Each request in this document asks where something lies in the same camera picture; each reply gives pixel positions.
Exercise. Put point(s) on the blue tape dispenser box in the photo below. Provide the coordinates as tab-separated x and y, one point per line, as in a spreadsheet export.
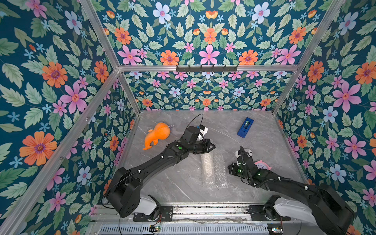
245	127

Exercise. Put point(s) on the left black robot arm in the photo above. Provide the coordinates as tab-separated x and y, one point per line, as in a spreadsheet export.
124	192

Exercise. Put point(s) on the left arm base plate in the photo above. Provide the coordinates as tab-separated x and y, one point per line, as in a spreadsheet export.
162	213

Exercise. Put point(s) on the aluminium front rail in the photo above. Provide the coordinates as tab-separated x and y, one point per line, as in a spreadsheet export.
215	212

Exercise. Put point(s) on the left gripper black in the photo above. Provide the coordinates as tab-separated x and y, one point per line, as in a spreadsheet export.
205	149

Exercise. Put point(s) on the american flag can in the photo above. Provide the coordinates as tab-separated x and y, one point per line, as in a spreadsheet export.
248	151

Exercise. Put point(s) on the pink alarm clock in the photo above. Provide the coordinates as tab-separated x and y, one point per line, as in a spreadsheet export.
262	165

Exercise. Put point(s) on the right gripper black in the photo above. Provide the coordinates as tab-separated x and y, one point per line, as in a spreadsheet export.
244	158

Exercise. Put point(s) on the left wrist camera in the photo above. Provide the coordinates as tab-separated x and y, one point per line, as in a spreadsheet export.
196	133

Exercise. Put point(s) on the clear bubble wrap sheet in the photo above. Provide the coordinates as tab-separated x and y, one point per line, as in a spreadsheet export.
219	170

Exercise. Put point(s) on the orange plush toy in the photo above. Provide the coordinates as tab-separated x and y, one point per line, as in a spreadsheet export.
161	131

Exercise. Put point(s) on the black wall hook rail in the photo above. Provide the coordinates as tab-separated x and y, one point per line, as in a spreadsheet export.
206	68

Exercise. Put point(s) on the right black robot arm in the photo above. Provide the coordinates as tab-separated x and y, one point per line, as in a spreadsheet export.
320	205

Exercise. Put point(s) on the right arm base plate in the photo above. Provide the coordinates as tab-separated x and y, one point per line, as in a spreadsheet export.
262	213

